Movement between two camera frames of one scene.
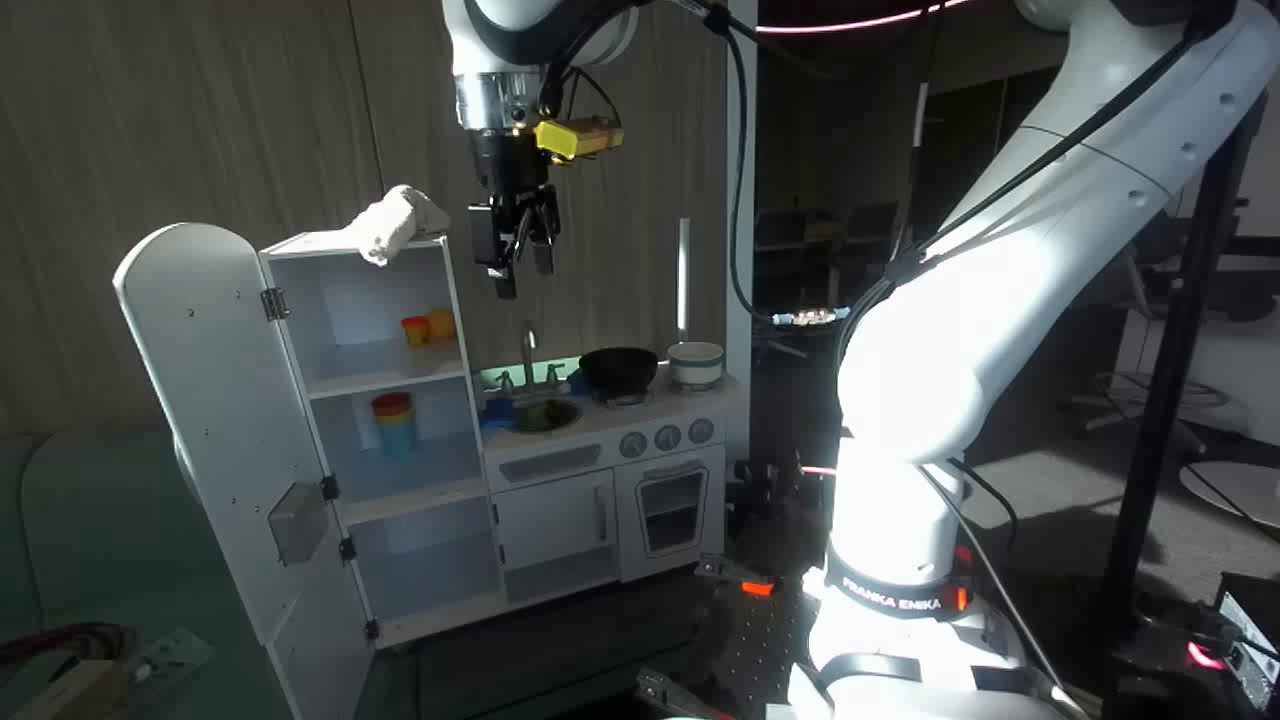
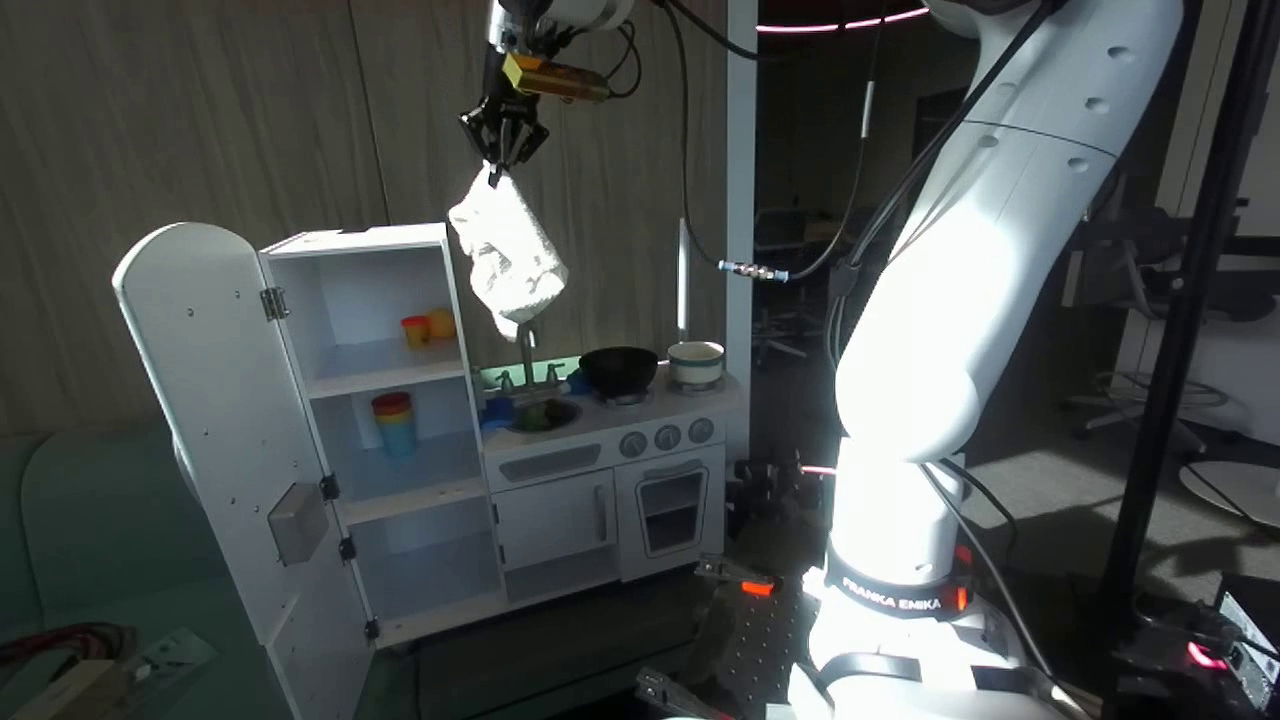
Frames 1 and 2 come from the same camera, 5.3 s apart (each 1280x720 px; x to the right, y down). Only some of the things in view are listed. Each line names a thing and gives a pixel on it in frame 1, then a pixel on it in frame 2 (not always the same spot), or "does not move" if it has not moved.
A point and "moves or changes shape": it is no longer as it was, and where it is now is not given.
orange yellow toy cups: x=424 y=328 does not move
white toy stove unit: x=609 y=486 does not move
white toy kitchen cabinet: x=385 y=368 does not move
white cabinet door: x=240 y=416 does not move
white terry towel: x=393 y=221 moves or changes shape
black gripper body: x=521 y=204 -> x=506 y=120
